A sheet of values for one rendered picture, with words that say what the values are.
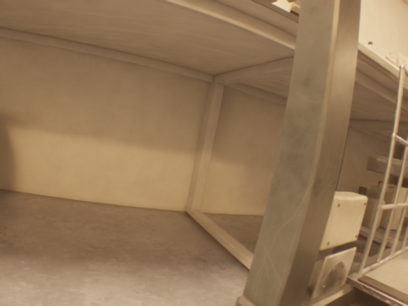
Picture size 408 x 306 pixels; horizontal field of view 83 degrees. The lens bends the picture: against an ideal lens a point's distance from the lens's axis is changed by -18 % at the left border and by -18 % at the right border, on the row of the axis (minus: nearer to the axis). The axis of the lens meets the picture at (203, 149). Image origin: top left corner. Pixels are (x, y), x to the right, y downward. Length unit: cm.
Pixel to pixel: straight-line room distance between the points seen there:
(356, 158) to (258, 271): 223
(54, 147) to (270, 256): 127
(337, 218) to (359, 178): 226
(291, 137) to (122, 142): 124
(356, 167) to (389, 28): 155
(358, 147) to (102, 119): 191
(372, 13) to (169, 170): 238
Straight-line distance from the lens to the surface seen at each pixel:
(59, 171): 139
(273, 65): 100
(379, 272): 32
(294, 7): 127
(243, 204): 168
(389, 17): 326
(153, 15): 82
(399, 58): 270
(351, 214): 22
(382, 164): 104
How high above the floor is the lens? 43
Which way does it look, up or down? 3 degrees down
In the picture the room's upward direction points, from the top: 11 degrees clockwise
